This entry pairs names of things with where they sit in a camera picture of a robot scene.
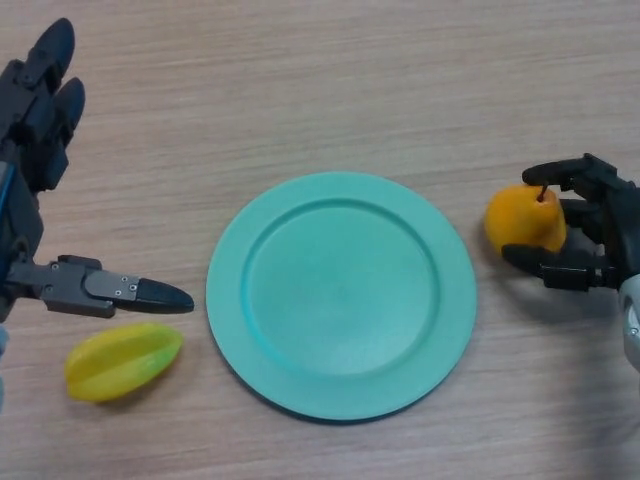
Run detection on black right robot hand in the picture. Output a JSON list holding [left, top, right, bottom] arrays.
[[501, 153, 640, 291]]

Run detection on green round plate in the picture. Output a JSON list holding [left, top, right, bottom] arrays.
[[205, 172, 478, 426]]

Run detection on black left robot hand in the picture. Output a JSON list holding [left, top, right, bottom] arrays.
[[0, 18, 195, 324]]

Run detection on yellow green starfruit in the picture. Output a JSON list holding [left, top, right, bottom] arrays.
[[63, 322, 185, 404]]

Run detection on yellow orange pear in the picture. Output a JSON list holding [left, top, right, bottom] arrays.
[[483, 183, 569, 257]]

